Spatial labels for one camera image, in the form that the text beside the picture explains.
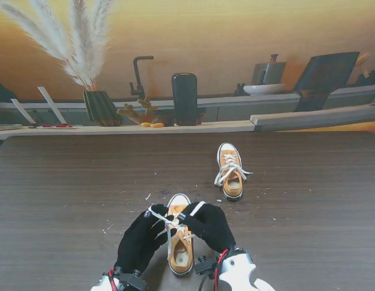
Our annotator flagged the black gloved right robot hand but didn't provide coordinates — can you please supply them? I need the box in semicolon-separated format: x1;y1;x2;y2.
178;202;237;254

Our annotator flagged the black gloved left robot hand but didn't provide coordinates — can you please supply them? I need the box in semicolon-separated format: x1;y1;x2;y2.
114;203;178;275

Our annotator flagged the long white spread shoelace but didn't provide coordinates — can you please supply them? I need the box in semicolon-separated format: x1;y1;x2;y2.
146;200;208;261

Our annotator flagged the white shoelace of handled sneaker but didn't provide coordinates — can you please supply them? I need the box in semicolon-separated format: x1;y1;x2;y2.
214;153;254;187

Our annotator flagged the light wooden shelf plank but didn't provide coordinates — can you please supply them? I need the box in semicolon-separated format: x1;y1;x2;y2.
0;120;255;140

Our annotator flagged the black cylindrical canister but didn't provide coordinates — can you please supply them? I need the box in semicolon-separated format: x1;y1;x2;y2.
171;72;198;127

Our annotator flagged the dark ribbed vase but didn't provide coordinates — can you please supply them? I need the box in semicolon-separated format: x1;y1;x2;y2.
83;90;123;127

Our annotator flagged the grey shelf plank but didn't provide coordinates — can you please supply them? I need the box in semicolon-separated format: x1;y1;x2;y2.
249;104;375;133

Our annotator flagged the white bowl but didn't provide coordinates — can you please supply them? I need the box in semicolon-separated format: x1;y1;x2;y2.
242;83;286;96

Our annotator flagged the long white slanted slat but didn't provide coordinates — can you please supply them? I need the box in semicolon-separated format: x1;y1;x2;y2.
37;86;68;125

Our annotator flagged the grey metal kettle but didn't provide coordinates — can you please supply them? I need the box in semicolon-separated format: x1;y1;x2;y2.
251;53;287;86

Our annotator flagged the black kitchen faucet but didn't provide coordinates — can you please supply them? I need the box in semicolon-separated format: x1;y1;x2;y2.
129;55;155;99

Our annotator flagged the short white slanted slat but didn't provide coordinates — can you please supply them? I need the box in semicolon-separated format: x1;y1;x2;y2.
10;98;36;127

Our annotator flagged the white pampas grass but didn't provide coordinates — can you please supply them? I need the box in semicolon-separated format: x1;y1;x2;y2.
0;0;115;92

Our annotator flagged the dark slanted board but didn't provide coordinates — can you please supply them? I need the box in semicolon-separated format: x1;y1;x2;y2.
293;51;361;112

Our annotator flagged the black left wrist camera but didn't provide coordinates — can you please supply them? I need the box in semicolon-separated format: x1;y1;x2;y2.
117;271;147;291

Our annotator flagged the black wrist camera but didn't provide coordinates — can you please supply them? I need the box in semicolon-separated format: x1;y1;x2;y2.
194;256;218;276
117;271;147;291

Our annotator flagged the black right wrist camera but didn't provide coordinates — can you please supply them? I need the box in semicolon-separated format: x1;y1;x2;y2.
194;256;218;276

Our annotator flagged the red left wrist cable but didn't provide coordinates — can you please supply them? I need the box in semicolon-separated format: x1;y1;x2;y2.
109;268;120;291

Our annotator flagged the red wrist cable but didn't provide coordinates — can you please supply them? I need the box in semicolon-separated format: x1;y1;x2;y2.
109;268;120;291
213;249;229;291

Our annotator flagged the red right wrist cable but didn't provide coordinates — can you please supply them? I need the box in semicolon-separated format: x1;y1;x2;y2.
213;249;229;291

